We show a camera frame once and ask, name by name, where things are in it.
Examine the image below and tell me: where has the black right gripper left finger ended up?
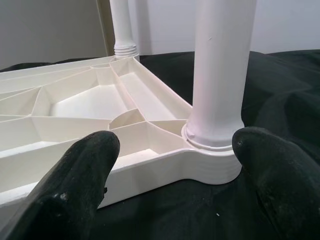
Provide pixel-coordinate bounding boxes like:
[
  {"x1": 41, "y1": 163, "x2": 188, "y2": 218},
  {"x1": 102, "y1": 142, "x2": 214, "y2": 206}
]
[{"x1": 0, "y1": 130, "x2": 121, "y2": 240}]

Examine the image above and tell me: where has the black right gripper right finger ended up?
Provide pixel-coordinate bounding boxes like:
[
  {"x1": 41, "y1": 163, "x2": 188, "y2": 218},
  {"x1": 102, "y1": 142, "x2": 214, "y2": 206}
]
[{"x1": 231, "y1": 126, "x2": 320, "y2": 240}]

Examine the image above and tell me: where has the white plastic table top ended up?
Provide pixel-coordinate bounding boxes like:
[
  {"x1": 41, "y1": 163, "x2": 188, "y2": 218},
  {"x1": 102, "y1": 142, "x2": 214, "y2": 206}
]
[{"x1": 0, "y1": 55, "x2": 243, "y2": 210}]

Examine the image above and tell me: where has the white plastic table leg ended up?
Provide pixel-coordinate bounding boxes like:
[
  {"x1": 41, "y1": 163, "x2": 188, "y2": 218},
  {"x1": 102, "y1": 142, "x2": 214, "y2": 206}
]
[
  {"x1": 109, "y1": 0, "x2": 138, "y2": 60},
  {"x1": 183, "y1": 0, "x2": 258, "y2": 151}
]

